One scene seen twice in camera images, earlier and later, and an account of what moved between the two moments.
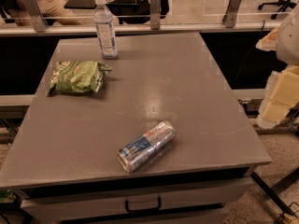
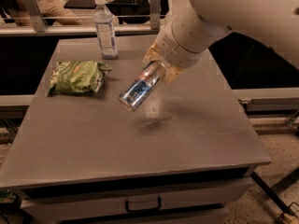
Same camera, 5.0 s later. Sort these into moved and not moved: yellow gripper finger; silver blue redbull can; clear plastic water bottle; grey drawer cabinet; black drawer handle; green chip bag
Moved: silver blue redbull can; yellow gripper finger
Not moved: grey drawer cabinet; black drawer handle; green chip bag; clear plastic water bottle
